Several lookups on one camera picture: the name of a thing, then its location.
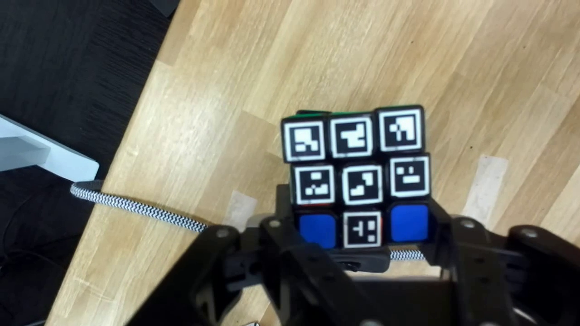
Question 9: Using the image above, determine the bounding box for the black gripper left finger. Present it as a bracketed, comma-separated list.
[125, 183, 377, 326]

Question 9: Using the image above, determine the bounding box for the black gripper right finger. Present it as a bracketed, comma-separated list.
[430, 199, 580, 326]

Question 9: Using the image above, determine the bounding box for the blue marker puzzle cube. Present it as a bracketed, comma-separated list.
[279, 103, 435, 252]

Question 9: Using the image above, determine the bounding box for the clear tape strip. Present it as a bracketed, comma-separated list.
[225, 190, 259, 232]
[460, 154, 511, 212]

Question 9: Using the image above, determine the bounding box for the white metal table foot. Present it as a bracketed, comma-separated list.
[0, 112, 102, 185]

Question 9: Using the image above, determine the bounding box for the braided cable with black switch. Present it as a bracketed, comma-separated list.
[69, 179, 428, 263]

